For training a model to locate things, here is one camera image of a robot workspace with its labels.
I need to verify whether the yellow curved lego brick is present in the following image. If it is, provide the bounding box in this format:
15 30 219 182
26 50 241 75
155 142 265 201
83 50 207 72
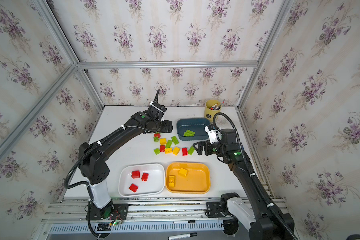
168 176 175 188

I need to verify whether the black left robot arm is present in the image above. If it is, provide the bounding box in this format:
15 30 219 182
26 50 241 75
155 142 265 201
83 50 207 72
64 90 173 211

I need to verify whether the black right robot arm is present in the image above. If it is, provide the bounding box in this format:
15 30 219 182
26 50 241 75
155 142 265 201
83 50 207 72
193 113 298 240

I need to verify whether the dark teal plastic bin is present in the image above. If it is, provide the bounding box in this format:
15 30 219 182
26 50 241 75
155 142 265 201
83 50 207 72
177 118 210 141

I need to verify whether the yellow plastic tray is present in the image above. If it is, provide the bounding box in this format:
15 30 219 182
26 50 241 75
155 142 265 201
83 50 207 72
165 162 211 194

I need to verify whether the yellow pen cup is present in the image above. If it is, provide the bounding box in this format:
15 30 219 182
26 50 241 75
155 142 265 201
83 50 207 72
204 100 222 122

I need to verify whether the white plastic tray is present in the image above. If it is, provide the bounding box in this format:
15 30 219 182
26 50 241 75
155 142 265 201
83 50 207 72
118 163 165 197

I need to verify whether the black marker pen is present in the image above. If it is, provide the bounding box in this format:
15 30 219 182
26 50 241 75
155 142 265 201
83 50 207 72
168 233 198 240

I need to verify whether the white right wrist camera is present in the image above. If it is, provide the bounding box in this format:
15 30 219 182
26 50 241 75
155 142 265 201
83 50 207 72
205 124 221 144

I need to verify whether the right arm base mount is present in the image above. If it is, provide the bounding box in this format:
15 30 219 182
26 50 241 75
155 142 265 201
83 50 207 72
205 193 240 236

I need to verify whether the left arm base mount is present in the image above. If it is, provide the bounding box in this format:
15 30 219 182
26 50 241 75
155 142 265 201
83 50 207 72
86 201 129 238

